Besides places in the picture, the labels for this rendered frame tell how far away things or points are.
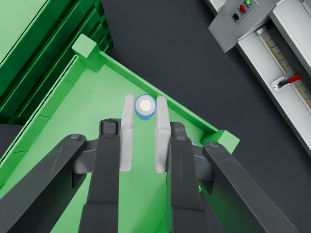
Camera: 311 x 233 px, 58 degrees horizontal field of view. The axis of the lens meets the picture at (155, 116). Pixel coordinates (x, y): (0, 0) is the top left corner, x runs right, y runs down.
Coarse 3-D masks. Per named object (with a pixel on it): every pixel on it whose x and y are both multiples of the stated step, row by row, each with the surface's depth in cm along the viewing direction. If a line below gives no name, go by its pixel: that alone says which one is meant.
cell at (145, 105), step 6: (144, 96) 23; (150, 96) 23; (138, 102) 23; (144, 102) 22; (150, 102) 23; (138, 108) 23; (144, 108) 22; (150, 108) 23; (138, 114) 23; (144, 114) 23; (150, 114) 23; (144, 120) 29
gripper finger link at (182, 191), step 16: (176, 144) 16; (176, 160) 14; (192, 160) 14; (176, 176) 13; (192, 176) 13; (176, 192) 11; (192, 192) 12; (176, 208) 10; (192, 208) 10; (176, 224) 9; (192, 224) 9; (208, 224) 9
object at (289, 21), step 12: (288, 0) 56; (300, 0) 55; (276, 12) 57; (288, 12) 56; (300, 12) 56; (276, 24) 60; (288, 24) 56; (300, 24) 56; (288, 36) 57; (300, 36) 56; (300, 48) 57; (300, 60) 60
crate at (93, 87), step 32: (96, 64) 33; (64, 96) 35; (96, 96) 36; (32, 128) 32; (64, 128) 36; (96, 128) 36; (192, 128) 37; (0, 160) 30; (32, 160) 35; (0, 192) 35; (128, 192) 36; (160, 192) 36; (64, 224) 35; (128, 224) 36; (160, 224) 36
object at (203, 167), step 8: (176, 128) 19; (184, 128) 19; (192, 144) 17; (168, 152) 17; (200, 152) 16; (168, 160) 17; (200, 160) 16; (200, 168) 16; (208, 168) 16; (200, 176) 16; (208, 176) 16
